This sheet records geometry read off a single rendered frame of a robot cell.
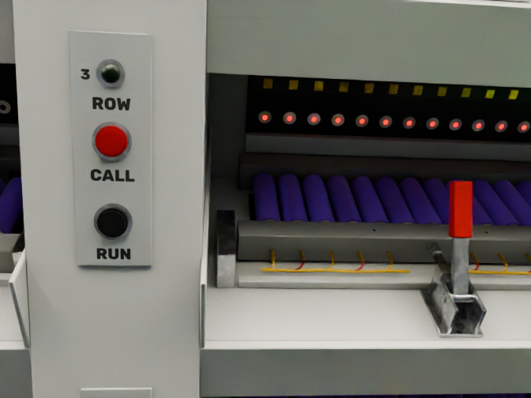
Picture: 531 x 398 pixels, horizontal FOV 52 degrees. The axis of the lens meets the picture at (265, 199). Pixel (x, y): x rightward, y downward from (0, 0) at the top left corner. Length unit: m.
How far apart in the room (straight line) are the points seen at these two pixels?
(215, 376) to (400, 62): 0.21
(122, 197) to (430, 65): 0.18
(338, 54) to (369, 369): 0.19
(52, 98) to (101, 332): 0.13
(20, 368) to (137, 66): 0.18
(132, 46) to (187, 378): 0.19
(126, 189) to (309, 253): 0.14
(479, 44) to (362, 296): 0.17
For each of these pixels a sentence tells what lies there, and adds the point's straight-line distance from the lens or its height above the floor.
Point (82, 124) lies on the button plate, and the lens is 0.29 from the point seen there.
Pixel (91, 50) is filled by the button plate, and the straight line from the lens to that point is 0.29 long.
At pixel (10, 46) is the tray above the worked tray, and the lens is 0.32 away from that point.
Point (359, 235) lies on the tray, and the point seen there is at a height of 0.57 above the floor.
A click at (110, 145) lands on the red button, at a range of 0.29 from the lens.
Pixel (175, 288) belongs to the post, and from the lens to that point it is 0.31.
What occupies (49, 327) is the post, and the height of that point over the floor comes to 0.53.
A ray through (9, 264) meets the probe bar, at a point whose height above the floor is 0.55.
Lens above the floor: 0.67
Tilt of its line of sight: 12 degrees down
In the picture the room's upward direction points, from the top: 3 degrees clockwise
